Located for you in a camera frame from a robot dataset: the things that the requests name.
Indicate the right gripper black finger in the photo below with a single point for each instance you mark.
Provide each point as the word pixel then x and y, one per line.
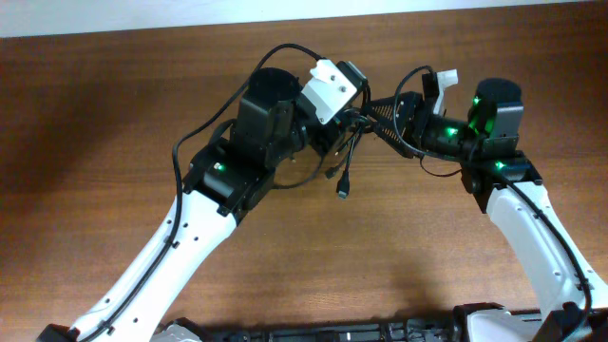
pixel 385 132
pixel 380 109

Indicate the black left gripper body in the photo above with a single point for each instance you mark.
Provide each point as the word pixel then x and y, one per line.
pixel 325 140

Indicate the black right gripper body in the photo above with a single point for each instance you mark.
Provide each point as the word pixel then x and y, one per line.
pixel 420 114

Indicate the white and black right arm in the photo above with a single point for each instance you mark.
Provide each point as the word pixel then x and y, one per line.
pixel 572 297

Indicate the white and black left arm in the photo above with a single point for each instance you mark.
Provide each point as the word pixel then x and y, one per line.
pixel 277 117

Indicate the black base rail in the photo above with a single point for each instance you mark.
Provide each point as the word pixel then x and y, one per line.
pixel 445 327

